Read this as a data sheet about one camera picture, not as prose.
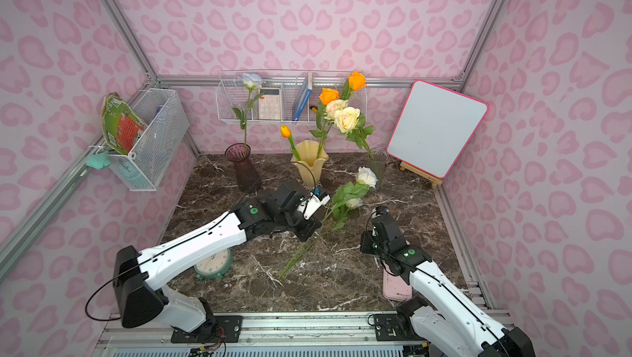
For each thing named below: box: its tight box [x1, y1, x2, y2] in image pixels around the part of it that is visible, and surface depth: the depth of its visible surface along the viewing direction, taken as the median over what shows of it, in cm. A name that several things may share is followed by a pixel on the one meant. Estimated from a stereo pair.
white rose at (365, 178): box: [279, 166, 379, 279], surface depth 75 cm
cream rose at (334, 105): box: [323, 98, 349, 121], surface depth 75 cm
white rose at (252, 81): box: [232, 72, 265, 156], surface depth 86 cm
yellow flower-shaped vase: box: [290, 139, 330, 188], surface depth 96 cm
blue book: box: [291, 71, 313, 121], surface depth 90 cm
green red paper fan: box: [101, 91, 148, 155], surface depth 74 cm
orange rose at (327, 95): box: [310, 87, 340, 158], surface depth 89 cm
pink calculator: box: [258, 87, 282, 121], surface depth 97 cm
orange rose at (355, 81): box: [339, 70, 368, 101], surface depth 86 cm
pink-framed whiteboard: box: [386, 79, 490, 180], surface depth 94 cm
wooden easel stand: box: [399, 162, 443, 188], surface depth 109 cm
